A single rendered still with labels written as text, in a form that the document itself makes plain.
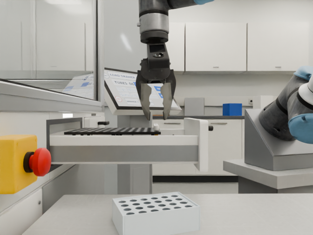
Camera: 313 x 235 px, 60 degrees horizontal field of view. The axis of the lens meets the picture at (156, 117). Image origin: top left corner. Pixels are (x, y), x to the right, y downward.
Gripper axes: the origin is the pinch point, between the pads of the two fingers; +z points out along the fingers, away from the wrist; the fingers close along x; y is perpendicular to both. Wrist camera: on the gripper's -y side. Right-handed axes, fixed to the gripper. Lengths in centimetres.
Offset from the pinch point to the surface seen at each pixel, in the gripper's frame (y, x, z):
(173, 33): 328, -33, -115
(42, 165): -30.1, 16.2, 6.1
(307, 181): 15, -46, 22
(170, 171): 294, -22, 78
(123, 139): -8.1, 7.6, 4.9
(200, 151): -10.0, -8.9, 7.8
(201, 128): -10.0, -9.1, 3.1
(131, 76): 96, 13, -23
